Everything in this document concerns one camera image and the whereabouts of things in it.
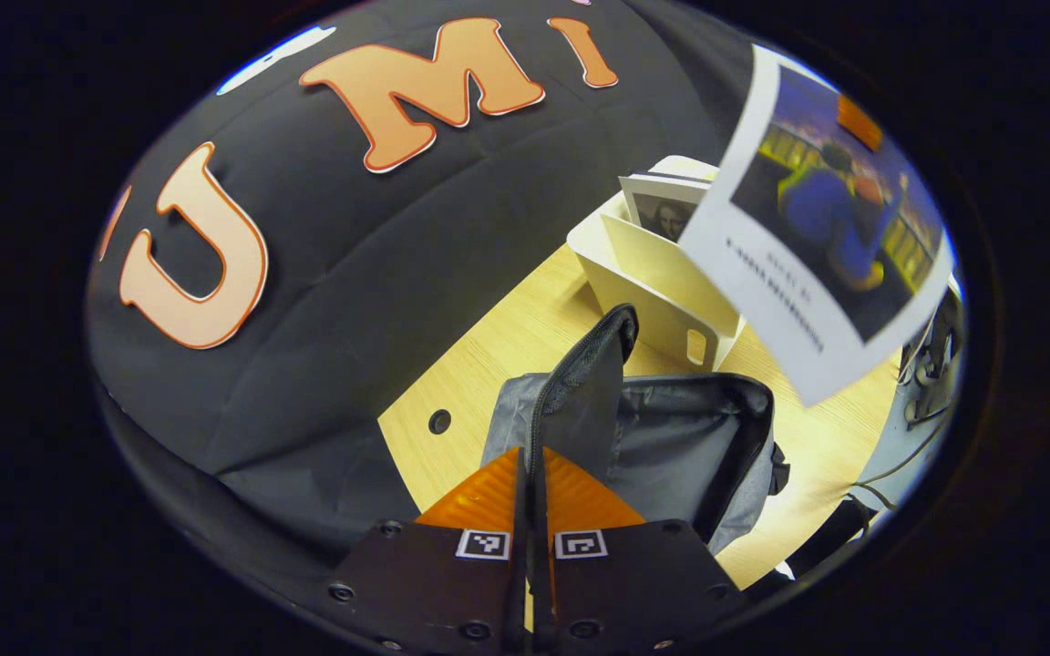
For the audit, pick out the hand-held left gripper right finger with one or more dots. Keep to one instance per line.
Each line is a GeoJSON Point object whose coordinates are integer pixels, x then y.
{"type": "Point", "coordinates": [543, 592]}

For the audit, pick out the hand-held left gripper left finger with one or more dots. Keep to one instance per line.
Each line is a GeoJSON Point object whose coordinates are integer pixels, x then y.
{"type": "Point", "coordinates": [519, 592]}

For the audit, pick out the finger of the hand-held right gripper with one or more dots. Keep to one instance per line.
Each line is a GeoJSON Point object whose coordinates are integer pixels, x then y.
{"type": "Point", "coordinates": [859, 123]}

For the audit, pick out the blue cover book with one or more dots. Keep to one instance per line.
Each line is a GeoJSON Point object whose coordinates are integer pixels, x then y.
{"type": "Point", "coordinates": [762, 273]}

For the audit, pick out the grey schoolbag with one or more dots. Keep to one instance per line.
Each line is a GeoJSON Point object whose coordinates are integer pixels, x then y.
{"type": "Point", "coordinates": [671, 437]}

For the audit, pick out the grey cover book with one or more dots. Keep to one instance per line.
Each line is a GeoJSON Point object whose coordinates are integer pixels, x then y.
{"type": "Point", "coordinates": [662, 214]}

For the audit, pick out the white bookshelf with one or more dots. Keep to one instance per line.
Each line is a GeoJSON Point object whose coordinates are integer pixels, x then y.
{"type": "Point", "coordinates": [653, 282]}

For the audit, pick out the black backdrop cloth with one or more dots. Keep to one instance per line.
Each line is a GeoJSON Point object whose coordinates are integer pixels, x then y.
{"type": "Point", "coordinates": [352, 319]}

